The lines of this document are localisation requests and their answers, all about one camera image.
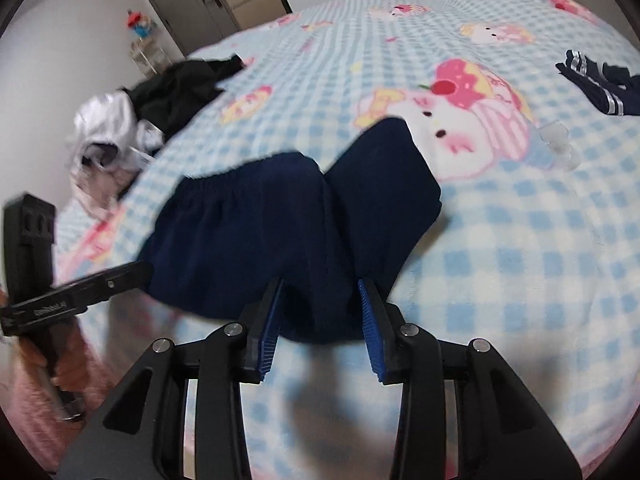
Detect left hand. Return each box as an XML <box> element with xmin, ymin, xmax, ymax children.
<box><xmin>17</xmin><ymin>325</ymin><xmax>90</xmax><ymax>392</ymax></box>

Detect blue checkered cartoon blanket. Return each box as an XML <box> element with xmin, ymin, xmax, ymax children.
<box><xmin>56</xmin><ymin>0</ymin><xmax>639</xmax><ymax>479</ymax></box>

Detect clear plastic piece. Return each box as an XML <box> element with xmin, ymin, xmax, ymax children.
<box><xmin>538</xmin><ymin>122</ymin><xmax>582</xmax><ymax>171</ymax></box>

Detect black garment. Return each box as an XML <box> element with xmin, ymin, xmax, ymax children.
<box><xmin>122</xmin><ymin>55</ymin><xmax>245</xmax><ymax>142</ymax></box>

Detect navy shorts with white stripes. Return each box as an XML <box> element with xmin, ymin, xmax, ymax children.
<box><xmin>139</xmin><ymin>117</ymin><xmax>442</xmax><ymax>344</ymax></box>

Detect grey door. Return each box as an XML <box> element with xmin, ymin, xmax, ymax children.
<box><xmin>149</xmin><ymin>0</ymin><xmax>240</xmax><ymax>55</ymax></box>

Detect pink patterned garment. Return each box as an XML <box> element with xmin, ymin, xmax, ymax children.
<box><xmin>70</xmin><ymin>166</ymin><xmax>139</xmax><ymax>221</ymax></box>

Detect white small shelf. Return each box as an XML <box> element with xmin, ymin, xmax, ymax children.
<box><xmin>130</xmin><ymin>37</ymin><xmax>171</xmax><ymax>78</ymax></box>

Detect red blue toy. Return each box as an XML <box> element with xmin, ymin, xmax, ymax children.
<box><xmin>126</xmin><ymin>10</ymin><xmax>154</xmax><ymax>39</ymax></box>

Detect pink fuzzy sleeve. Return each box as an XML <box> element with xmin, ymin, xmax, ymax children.
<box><xmin>6</xmin><ymin>338</ymin><xmax>114</xmax><ymax>472</ymax></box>

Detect white and grey garment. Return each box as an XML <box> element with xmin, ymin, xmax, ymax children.
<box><xmin>67</xmin><ymin>91</ymin><xmax>165</xmax><ymax>176</ymax></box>

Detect navy striped small garment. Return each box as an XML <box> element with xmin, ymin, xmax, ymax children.
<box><xmin>555</xmin><ymin>50</ymin><xmax>640</xmax><ymax>117</ymax></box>

